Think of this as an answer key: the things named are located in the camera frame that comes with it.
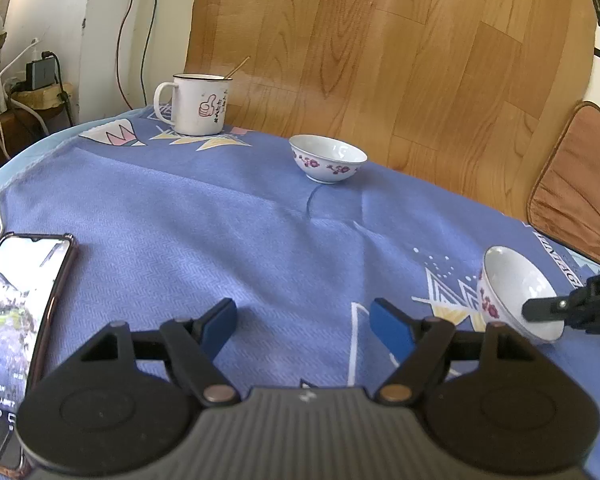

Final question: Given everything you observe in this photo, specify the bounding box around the spoon in mug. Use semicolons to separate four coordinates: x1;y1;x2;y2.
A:
224;55;251;80

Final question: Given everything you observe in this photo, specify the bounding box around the smartphone with lit screen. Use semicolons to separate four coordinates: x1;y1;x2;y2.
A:
0;232;76;478

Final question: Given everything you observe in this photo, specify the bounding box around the small black charger box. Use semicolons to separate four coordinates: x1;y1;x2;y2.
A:
26;51;58;91

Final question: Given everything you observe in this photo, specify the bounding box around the brown seat cushion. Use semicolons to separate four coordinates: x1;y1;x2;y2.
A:
527;102;600;264

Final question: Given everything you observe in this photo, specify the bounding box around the black wall cable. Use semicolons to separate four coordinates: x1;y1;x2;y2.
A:
115;0;159;111

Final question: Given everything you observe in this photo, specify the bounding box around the blue printed tablecloth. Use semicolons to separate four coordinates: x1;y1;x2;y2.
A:
0;104;600;478

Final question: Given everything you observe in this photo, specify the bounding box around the red-flower bowl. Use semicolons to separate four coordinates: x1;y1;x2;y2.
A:
477;246;565;344
289;134;368;184

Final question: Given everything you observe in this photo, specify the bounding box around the white enamel mug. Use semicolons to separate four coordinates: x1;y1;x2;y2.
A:
152;74;232;136

